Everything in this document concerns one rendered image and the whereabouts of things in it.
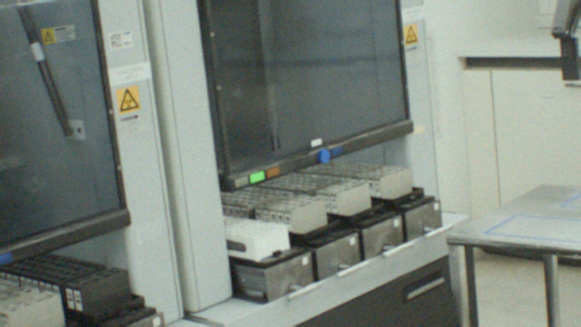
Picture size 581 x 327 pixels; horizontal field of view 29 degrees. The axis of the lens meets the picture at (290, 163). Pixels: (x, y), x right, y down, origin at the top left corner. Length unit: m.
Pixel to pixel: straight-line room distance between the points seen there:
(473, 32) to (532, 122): 0.50
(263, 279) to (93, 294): 0.38
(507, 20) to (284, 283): 2.94
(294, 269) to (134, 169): 0.42
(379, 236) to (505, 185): 2.29
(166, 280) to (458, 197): 2.75
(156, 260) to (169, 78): 0.35
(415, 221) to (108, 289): 0.83
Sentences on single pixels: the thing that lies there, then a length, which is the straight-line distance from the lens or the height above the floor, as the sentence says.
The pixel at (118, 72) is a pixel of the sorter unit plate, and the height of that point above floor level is 1.25.
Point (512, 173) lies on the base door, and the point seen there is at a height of 0.38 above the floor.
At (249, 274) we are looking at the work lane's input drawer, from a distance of 2.32.
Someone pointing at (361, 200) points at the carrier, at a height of 0.85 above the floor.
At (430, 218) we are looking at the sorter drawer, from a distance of 2.68.
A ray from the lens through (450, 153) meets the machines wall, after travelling 4.77.
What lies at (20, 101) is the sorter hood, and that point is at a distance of 1.99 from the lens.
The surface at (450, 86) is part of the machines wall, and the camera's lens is 4.75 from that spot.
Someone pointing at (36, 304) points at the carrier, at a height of 0.88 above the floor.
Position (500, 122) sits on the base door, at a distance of 4.74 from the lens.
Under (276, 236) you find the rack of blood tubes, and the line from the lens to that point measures 2.35.
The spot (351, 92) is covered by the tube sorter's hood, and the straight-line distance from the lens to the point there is 2.55.
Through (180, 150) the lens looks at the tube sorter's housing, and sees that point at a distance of 2.22.
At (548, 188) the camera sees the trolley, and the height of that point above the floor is 0.82.
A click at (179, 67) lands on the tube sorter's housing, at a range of 2.21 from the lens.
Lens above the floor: 1.48
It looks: 12 degrees down
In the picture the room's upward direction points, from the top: 6 degrees counter-clockwise
